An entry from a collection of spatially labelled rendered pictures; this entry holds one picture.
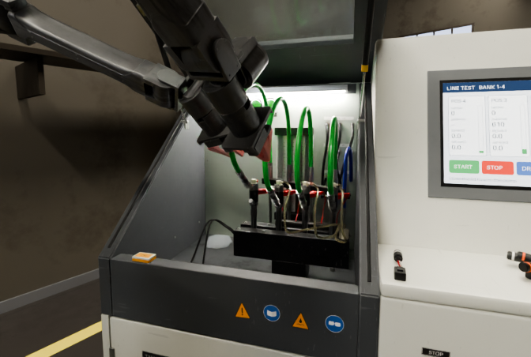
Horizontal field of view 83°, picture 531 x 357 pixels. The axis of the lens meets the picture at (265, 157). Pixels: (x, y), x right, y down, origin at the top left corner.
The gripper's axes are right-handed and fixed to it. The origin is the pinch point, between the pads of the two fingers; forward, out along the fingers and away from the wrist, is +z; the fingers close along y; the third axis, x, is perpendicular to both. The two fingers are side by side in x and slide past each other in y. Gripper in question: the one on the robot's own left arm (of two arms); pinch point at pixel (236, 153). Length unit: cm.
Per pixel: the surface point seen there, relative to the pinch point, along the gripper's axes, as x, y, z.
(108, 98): -124, 188, 18
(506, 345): 29, -49, 34
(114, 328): 40, 37, 17
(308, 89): -44.0, -7.6, 15.1
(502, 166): -11, -58, 32
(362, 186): -1.8, -25.9, 21.7
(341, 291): 25.5, -22.3, 21.0
